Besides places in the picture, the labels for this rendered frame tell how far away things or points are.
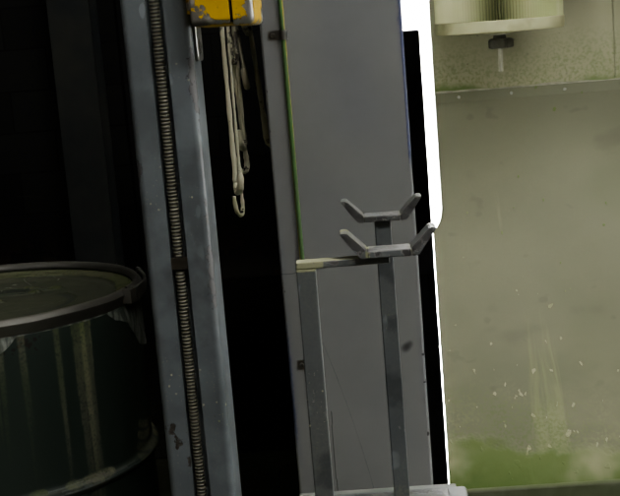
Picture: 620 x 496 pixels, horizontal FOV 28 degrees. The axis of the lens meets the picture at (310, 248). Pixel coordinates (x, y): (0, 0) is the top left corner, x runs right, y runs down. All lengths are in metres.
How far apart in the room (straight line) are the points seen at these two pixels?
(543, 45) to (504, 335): 0.83
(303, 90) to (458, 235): 1.75
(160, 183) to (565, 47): 2.50
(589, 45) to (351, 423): 2.05
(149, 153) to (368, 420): 0.67
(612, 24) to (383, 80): 2.00
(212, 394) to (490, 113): 2.41
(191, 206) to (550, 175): 2.36
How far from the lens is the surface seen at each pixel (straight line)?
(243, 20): 1.05
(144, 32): 1.09
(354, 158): 1.58
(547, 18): 3.16
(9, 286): 2.40
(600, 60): 3.53
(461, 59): 3.47
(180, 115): 1.09
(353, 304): 1.61
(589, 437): 3.14
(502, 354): 3.18
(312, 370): 1.04
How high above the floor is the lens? 1.27
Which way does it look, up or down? 10 degrees down
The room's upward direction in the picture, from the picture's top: 5 degrees counter-clockwise
